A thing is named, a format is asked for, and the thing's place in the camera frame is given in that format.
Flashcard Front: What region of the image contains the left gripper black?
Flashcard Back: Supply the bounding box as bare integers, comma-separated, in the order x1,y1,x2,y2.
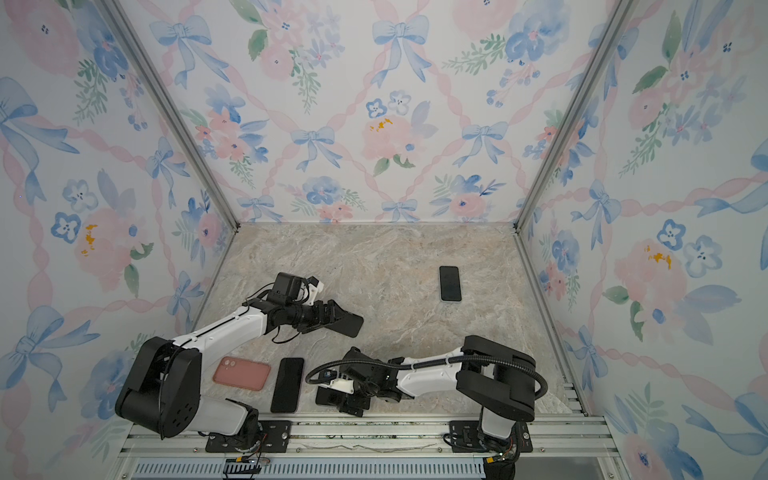
287,298,348,334

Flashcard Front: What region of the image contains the black smartphone horizontal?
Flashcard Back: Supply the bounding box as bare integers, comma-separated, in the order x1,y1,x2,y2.
315,387,347,408

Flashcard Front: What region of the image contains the black smartphone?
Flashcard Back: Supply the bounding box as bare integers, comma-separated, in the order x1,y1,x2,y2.
439,266,462,301
270,357,305,414

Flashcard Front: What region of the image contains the black phone case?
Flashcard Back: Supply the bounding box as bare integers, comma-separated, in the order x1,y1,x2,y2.
325,312,364,338

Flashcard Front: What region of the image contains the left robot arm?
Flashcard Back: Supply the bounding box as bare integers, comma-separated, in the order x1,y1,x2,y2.
114,299,364,438

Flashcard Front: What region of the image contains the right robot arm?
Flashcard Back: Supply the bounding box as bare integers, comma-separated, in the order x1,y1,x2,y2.
324,335,548,440

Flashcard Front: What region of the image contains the pink phone case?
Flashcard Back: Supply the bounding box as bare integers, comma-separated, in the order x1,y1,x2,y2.
212,356,271,392

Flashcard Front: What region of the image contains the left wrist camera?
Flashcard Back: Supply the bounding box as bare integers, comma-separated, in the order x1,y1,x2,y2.
266,272,324,306

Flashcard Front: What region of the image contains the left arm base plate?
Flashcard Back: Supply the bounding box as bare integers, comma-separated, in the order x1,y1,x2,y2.
205,420,293,455

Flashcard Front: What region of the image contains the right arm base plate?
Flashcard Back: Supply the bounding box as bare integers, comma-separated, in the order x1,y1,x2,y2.
443,420,533,454

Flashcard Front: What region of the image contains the aluminium rail frame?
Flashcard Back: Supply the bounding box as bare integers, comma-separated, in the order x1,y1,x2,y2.
108,414,629,479

